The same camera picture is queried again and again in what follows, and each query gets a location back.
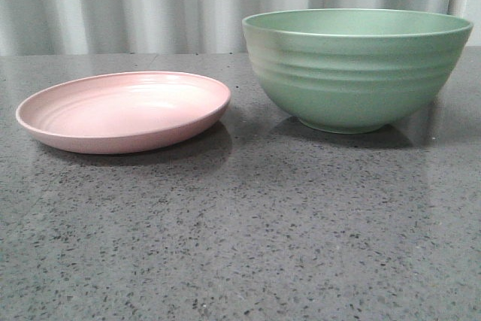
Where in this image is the pink plate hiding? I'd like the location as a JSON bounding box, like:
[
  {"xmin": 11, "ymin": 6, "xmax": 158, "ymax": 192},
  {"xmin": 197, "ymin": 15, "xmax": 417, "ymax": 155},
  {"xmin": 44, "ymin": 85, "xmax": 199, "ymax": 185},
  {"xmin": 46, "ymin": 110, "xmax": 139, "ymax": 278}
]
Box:
[{"xmin": 16, "ymin": 71, "xmax": 231, "ymax": 154}]

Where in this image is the green ribbed bowl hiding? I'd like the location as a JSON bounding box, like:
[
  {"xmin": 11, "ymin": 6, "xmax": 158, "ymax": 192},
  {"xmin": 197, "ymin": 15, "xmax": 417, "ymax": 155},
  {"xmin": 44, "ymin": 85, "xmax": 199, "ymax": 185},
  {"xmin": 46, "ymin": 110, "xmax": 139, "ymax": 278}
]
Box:
[{"xmin": 242, "ymin": 8, "xmax": 473, "ymax": 134}]

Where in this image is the white pleated curtain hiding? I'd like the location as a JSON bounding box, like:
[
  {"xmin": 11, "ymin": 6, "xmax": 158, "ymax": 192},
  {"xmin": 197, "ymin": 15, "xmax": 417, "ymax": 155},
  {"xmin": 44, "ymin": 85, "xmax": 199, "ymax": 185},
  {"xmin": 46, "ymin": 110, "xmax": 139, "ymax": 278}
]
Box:
[{"xmin": 1, "ymin": 0, "xmax": 480, "ymax": 56}]

